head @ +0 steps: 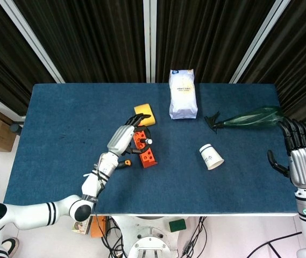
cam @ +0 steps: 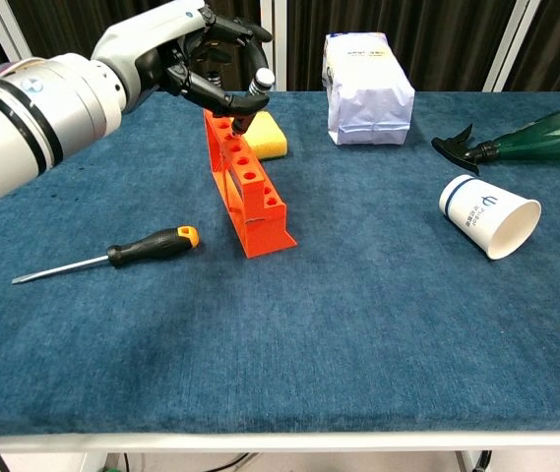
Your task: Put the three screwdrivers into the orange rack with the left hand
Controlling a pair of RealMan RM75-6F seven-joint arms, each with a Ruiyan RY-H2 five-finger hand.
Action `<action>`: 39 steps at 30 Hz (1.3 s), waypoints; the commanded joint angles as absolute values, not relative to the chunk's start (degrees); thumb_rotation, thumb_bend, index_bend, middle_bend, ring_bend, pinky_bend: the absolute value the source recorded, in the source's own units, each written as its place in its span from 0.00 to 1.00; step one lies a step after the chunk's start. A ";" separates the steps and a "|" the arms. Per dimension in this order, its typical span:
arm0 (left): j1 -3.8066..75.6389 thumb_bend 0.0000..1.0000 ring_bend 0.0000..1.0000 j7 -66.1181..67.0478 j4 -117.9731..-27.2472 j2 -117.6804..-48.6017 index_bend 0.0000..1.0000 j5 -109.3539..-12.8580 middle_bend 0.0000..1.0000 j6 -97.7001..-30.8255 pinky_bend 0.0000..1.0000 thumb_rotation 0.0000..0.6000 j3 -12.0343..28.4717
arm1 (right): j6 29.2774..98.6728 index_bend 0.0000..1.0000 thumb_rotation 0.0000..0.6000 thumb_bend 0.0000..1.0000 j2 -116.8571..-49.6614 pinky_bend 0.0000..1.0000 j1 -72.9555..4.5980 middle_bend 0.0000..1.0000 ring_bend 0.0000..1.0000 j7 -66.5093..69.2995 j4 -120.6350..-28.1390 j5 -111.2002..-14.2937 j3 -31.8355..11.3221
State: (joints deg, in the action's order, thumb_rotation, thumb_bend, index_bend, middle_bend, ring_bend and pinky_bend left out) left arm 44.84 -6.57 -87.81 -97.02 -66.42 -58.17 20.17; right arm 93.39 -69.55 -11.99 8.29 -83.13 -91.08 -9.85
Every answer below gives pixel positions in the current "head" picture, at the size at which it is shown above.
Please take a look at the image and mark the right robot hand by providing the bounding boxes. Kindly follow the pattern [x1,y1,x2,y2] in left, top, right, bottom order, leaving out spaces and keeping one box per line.
[267,117,306,189]

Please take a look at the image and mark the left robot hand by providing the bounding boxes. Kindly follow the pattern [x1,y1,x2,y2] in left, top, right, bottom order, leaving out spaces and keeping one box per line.
[106,113,153,157]

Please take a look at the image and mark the black orange-capped screwdriver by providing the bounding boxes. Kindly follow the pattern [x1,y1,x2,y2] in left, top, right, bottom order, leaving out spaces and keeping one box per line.
[116,159,132,170]

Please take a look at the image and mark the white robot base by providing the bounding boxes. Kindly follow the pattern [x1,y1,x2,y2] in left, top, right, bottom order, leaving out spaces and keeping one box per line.
[109,214,196,258]

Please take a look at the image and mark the orange tool holder rack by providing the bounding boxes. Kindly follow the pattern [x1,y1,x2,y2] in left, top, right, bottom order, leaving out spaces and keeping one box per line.
[132,126,158,169]

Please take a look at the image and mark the yellow sponge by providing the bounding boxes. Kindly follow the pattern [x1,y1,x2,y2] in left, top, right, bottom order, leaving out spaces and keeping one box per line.
[133,103,156,126]

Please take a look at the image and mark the green spray bottle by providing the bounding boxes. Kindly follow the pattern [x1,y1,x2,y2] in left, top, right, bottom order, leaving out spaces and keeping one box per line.
[204,105,287,134]

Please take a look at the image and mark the white paper bag package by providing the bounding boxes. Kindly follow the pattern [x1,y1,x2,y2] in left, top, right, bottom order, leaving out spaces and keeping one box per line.
[168,69,198,120]

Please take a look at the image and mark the blue table mat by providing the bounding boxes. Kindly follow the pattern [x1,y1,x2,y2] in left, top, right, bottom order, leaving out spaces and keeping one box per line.
[3,83,298,216]

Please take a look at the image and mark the white paper cup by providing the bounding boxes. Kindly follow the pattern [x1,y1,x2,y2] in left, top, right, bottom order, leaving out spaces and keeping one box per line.
[198,144,225,171]

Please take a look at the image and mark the orange box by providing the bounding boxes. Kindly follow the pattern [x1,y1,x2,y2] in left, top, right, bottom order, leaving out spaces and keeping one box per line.
[90,214,108,239]

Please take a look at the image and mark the tape roll box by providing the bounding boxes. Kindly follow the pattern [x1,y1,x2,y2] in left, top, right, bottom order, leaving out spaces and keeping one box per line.
[72,214,93,235]

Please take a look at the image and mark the dark pleated curtain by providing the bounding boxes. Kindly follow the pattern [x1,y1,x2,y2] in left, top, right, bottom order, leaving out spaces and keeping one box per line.
[238,0,306,135]
[155,0,277,84]
[0,0,56,116]
[12,0,146,84]

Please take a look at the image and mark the green block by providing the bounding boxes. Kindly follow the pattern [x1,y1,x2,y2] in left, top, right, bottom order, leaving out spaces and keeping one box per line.
[168,219,187,233]

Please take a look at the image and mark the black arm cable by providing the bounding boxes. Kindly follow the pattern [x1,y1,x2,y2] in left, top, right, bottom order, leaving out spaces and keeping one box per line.
[84,161,109,249]

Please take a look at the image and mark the long black floor cable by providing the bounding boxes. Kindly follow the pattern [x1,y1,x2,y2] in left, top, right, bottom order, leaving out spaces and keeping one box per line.
[249,231,304,258]

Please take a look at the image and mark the black floor cable bundle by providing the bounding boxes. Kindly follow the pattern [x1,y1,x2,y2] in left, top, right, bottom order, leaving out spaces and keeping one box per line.
[179,216,209,258]
[100,216,128,258]

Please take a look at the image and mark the white frame post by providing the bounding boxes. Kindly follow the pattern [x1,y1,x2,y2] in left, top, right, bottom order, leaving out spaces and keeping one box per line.
[143,0,158,83]
[0,0,65,84]
[229,0,290,84]

